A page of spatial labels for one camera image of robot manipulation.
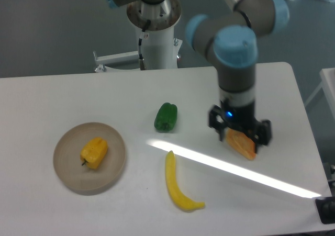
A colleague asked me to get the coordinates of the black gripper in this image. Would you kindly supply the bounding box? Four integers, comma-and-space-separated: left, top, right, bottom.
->
208, 102, 272, 154

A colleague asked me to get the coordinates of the yellow bell pepper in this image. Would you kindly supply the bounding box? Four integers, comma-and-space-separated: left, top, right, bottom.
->
80, 137, 108, 170

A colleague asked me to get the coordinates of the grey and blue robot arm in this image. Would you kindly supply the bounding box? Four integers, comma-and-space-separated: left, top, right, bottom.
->
107, 0, 289, 156

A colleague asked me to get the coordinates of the orange pepper slice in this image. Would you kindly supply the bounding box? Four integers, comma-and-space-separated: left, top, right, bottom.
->
226, 129, 256, 161

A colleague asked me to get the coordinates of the green bell pepper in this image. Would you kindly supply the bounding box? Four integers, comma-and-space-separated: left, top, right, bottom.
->
154, 103, 177, 132

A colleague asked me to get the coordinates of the long yellow chili pepper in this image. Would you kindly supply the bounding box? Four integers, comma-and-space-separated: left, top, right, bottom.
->
165, 151, 205, 212

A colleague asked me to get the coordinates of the beige round plate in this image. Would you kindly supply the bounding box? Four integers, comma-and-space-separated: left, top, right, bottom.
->
53, 122, 126, 195

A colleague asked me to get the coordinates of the black device at table edge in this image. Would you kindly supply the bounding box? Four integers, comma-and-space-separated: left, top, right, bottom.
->
315, 196, 334, 224

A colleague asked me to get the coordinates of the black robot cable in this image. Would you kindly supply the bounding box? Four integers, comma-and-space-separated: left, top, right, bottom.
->
138, 0, 152, 71

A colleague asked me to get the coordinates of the white pedestal base bracket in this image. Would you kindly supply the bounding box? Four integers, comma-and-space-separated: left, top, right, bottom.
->
93, 51, 139, 73

